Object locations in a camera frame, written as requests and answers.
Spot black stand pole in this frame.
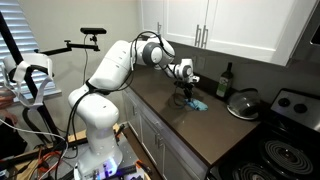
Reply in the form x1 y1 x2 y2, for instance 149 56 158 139
0 11 63 143

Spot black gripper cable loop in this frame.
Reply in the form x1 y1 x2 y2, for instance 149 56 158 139
171 83 188 108

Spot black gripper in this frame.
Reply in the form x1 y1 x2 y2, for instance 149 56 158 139
179 81 196 101

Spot grey base cabinets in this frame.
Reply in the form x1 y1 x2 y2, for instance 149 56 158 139
120 88 210 180

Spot metal robot base table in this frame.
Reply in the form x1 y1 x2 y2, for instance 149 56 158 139
49 132 153 180

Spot white window blinds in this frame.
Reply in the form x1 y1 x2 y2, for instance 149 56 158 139
0 0 63 107

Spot orange cable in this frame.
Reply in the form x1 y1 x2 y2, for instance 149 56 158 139
35 149 65 175

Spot black electric coil stove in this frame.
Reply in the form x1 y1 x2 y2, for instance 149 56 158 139
206 88 320 180

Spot white strap headset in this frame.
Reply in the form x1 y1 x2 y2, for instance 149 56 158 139
0 52 55 109

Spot upturned clear glass bowl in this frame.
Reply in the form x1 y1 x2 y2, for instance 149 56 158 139
226 88 262 121

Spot person's hand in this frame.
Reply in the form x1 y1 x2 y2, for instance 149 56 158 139
0 87 17 110
0 110 18 126

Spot white cable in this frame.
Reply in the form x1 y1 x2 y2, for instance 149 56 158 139
0 116 71 180

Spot dark green olive oil bottle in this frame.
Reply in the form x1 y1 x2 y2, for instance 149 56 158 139
215 61 234 99

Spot black camera on boom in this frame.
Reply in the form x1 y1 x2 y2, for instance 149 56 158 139
80 27 108 36

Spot wooden board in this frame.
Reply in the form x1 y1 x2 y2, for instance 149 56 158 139
14 122 121 180

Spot blue microfiber towel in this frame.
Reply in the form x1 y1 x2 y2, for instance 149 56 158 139
185 98 210 112

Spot orange handled clamp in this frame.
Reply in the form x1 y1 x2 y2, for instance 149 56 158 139
134 159 153 177

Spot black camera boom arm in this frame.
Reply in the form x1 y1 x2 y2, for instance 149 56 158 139
34 34 101 57

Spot dark over-range microwave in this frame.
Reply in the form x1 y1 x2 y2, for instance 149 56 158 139
288 0 320 66

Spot white wall cabinets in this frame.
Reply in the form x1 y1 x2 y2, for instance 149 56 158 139
139 0 319 67

